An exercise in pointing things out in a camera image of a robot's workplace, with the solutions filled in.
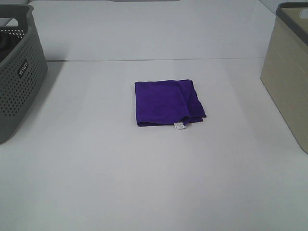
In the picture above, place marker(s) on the purple towel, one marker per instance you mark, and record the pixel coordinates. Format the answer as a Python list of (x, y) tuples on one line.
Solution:
[(167, 103)]

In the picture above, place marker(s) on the beige plastic basket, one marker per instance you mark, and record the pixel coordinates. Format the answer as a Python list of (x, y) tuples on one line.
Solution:
[(285, 69)]

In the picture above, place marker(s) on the grey perforated plastic basket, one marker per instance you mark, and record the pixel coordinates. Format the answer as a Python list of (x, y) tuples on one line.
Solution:
[(23, 67)]

